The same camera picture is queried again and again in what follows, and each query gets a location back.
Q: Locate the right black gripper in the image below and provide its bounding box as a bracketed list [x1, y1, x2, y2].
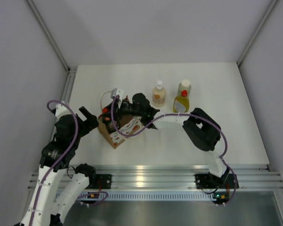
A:
[102, 101, 143, 121]

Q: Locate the dark green red-cap bottle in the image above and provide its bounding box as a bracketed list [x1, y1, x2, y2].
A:
[102, 106, 116, 133]

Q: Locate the pump soap bottle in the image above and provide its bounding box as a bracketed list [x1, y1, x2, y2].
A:
[152, 80, 166, 107]

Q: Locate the jute watermelon canvas bag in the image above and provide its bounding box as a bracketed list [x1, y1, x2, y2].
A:
[98, 91, 142, 149]

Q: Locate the yellow-green red-cap bottle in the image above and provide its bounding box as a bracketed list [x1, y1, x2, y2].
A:
[173, 90, 190, 113]

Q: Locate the white-lid frosted jar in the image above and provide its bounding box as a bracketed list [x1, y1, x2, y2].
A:
[177, 80, 191, 96]

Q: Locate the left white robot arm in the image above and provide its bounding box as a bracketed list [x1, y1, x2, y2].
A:
[18, 104, 99, 226]

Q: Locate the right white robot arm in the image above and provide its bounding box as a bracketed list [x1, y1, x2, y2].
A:
[111, 93, 239, 189]

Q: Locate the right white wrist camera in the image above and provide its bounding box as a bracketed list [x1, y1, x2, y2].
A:
[110, 88, 124, 108]

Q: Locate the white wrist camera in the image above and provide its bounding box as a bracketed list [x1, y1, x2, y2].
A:
[54, 101, 71, 120]
[110, 88, 124, 108]

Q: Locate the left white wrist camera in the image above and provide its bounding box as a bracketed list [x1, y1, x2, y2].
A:
[54, 101, 71, 120]

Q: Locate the left aluminium frame post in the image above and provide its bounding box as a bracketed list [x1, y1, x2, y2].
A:
[25, 0, 77, 100]

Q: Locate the aluminium frame post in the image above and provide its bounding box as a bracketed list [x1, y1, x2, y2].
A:
[25, 0, 77, 100]
[236, 0, 280, 68]

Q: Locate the left black mount plate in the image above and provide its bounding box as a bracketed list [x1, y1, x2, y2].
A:
[93, 174, 112, 190]

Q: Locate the black mount plate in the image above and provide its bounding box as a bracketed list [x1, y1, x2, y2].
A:
[195, 173, 215, 189]
[93, 174, 112, 190]

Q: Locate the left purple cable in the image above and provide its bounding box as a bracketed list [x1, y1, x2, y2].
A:
[29, 100, 109, 226]

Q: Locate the slotted cable duct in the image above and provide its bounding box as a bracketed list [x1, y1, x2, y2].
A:
[76, 191, 216, 202]

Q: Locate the right black mount plate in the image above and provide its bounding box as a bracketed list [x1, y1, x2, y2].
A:
[195, 173, 215, 189]

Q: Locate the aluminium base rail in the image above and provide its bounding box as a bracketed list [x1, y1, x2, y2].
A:
[96, 165, 283, 191]

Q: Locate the right aluminium frame post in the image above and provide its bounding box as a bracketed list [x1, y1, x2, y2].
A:
[236, 0, 280, 68]

